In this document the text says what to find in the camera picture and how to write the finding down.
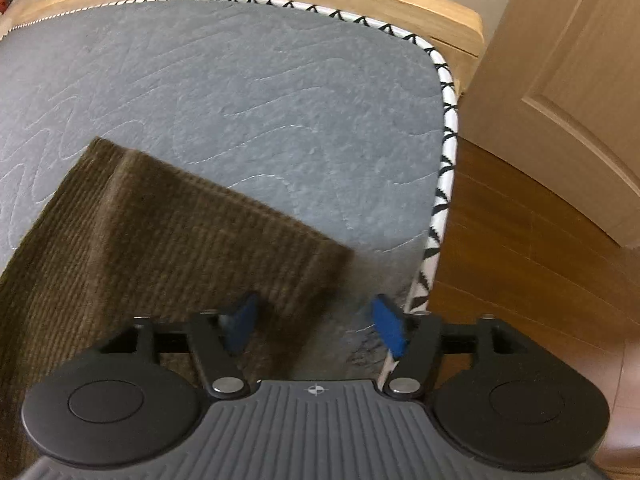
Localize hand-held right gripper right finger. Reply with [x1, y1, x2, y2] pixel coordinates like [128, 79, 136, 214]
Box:
[369, 293, 544, 402]

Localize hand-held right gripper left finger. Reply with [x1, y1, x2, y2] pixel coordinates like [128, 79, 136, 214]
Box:
[97, 292, 261, 402]

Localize brown corduroy pants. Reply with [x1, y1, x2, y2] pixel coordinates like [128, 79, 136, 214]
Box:
[0, 137, 356, 480]

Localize grey quilted mattress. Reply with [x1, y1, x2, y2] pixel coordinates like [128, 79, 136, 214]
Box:
[0, 0, 459, 392]

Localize light wooden door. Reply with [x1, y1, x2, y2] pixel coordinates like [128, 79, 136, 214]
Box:
[457, 0, 640, 252]

